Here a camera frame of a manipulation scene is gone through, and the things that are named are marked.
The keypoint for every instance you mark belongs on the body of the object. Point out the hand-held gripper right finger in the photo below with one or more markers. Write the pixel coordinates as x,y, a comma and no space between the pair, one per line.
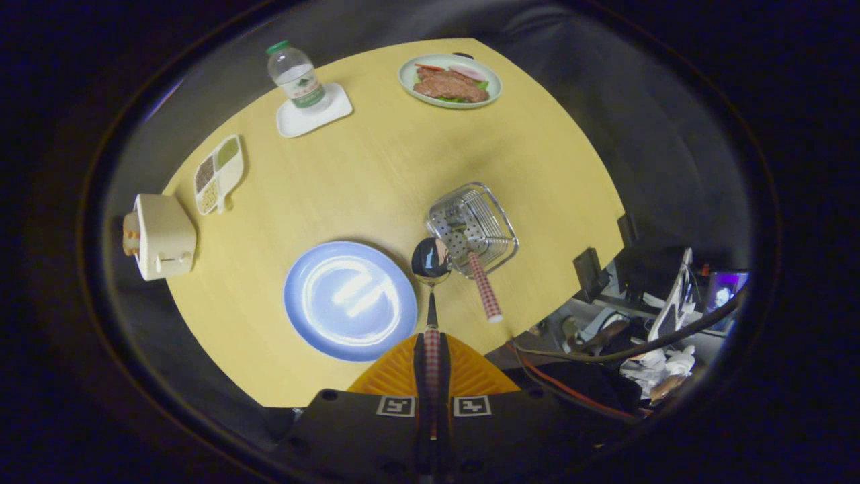
445,366

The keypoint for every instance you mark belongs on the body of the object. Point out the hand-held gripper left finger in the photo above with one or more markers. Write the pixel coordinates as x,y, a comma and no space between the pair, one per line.
419,366

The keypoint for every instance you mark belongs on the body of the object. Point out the blue plate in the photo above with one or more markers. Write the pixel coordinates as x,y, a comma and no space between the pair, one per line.
349,302

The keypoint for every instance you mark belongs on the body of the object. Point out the black table clamp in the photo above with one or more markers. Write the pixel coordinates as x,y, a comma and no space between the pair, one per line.
627,230
590,272

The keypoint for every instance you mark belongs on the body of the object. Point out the crumpled white tissue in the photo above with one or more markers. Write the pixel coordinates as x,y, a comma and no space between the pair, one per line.
662,368

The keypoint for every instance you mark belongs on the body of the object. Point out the white printed board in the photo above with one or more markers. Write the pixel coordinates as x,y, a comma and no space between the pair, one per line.
674,306

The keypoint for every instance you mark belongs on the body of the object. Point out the white square coaster tray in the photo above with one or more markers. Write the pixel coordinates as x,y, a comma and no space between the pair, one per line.
336,113

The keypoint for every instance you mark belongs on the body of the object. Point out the white divided dish with beans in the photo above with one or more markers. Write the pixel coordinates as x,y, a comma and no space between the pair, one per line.
218,173

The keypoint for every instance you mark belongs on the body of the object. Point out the brown meat slice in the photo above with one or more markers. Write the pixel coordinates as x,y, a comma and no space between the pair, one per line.
450,87

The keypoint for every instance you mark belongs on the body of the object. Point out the pale green plate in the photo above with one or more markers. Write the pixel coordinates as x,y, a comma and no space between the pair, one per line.
410,84

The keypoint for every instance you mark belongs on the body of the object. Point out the cream toaster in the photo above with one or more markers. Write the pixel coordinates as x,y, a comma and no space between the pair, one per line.
168,235

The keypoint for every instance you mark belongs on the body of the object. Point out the glowing purple screen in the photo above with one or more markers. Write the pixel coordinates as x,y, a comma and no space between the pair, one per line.
725,292

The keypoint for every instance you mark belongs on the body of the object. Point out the pink ham slice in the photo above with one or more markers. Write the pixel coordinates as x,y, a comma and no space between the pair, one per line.
468,72

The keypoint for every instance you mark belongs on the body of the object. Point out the clear water bottle green cap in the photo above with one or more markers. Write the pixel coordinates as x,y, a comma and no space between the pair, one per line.
299,79

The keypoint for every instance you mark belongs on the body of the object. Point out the toast slice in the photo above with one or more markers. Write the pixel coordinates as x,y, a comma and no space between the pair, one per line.
130,224
132,244

